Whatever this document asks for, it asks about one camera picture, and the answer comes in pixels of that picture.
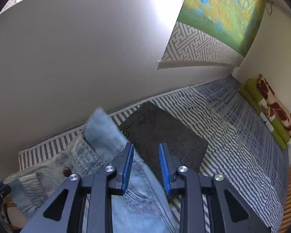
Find green yellow wall poster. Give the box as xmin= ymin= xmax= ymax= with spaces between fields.
xmin=157 ymin=0 xmax=268 ymax=70

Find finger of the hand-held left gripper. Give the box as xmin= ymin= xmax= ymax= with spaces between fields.
xmin=0 ymin=182 xmax=12 ymax=203

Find dark grey folded pants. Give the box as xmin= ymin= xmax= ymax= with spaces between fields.
xmin=118 ymin=101 xmax=208 ymax=175

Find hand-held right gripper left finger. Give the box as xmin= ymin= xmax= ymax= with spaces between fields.
xmin=21 ymin=143 xmax=134 ymax=233

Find green folded blanket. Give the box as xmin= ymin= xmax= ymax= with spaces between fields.
xmin=238 ymin=78 xmax=290 ymax=150

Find light blue jeans pants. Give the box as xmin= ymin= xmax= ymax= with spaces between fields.
xmin=2 ymin=107 xmax=182 ymax=233

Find red white patterned blanket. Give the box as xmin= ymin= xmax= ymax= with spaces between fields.
xmin=256 ymin=74 xmax=291 ymax=139

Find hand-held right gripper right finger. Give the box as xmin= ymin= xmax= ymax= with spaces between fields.
xmin=158 ymin=143 xmax=272 ymax=233

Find blue white striped bed cover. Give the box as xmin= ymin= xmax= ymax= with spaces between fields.
xmin=18 ymin=75 xmax=290 ymax=233

